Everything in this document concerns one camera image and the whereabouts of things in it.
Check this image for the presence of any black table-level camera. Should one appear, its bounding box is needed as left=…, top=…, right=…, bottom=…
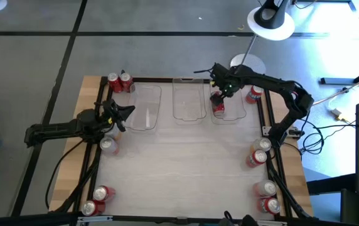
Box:
left=220, top=210, right=260, bottom=226

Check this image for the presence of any black desk leg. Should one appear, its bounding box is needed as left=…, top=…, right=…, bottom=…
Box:
left=319, top=61, right=359, bottom=86

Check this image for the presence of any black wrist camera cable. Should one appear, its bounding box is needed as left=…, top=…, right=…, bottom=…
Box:
left=193, top=67, right=215, bottom=76

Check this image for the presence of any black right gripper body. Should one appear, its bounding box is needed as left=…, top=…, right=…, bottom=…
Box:
left=210, top=64, right=240, bottom=97

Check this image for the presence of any red strawberry Fanta can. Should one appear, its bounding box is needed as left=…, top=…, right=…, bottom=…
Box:
left=245, top=149, right=268, bottom=169
left=259, top=196, right=281, bottom=215
left=245, top=85, right=264, bottom=105
left=92, top=185, right=117, bottom=203

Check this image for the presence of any silver and red soda can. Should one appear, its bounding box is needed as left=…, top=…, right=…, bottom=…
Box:
left=254, top=180, right=278, bottom=198
left=99, top=136, right=120, bottom=156

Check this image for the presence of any white cable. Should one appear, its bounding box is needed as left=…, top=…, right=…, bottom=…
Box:
left=313, top=73, right=359, bottom=106

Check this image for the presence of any silver and orange soda can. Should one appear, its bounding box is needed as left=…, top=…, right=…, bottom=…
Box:
left=250, top=137, right=272, bottom=154
left=102, top=124, right=123, bottom=141

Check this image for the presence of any clear plastic bin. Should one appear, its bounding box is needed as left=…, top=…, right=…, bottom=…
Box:
left=123, top=83, right=163, bottom=132
left=171, top=77, right=208, bottom=122
left=209, top=80, right=248, bottom=125

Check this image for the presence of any grey round-base pole stand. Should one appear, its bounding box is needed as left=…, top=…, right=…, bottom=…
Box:
left=229, top=34, right=267, bottom=75

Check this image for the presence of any clear plastic container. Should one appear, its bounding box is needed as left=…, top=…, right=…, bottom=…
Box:
left=72, top=76, right=296, bottom=220

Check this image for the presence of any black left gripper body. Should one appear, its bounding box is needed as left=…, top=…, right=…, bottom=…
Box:
left=96, top=99, right=120, bottom=132

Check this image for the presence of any white yellow power adapter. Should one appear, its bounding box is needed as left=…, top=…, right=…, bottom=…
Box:
left=330, top=108, right=348, bottom=122

